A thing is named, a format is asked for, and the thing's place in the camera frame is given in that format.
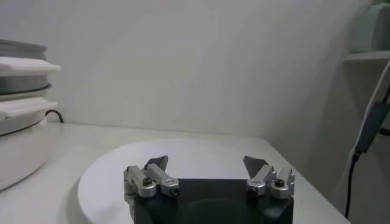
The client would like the dark power adapter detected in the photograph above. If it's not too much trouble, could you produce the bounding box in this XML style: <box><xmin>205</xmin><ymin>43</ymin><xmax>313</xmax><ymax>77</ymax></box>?
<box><xmin>354</xmin><ymin>101</ymin><xmax>390</xmax><ymax>154</ymax></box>

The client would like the black power cable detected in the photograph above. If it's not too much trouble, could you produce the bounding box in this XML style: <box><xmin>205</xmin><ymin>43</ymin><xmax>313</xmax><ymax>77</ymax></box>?
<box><xmin>344</xmin><ymin>152</ymin><xmax>362</xmax><ymax>219</ymax></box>

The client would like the stainless steel steamer insert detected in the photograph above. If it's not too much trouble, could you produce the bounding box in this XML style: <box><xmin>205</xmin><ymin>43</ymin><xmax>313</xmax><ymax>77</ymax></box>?
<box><xmin>0</xmin><ymin>38</ymin><xmax>62</xmax><ymax>101</ymax></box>

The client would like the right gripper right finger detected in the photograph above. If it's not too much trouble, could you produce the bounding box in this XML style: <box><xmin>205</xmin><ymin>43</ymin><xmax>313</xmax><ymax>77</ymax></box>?
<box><xmin>243</xmin><ymin>155</ymin><xmax>296</xmax><ymax>200</ymax></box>

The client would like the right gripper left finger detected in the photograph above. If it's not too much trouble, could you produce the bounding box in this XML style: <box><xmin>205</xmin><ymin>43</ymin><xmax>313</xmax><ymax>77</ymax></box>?
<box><xmin>123</xmin><ymin>155</ymin><xmax>180</xmax><ymax>199</ymax></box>

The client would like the white round plate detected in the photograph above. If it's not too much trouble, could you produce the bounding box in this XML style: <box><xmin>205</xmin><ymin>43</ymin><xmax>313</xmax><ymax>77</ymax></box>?
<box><xmin>77</xmin><ymin>138</ymin><xmax>305</xmax><ymax>224</ymax></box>

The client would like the white electric cooking pot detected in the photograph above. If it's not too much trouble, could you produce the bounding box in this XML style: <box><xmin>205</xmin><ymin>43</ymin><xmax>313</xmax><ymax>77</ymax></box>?
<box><xmin>0</xmin><ymin>97</ymin><xmax>59</xmax><ymax>192</ymax></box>

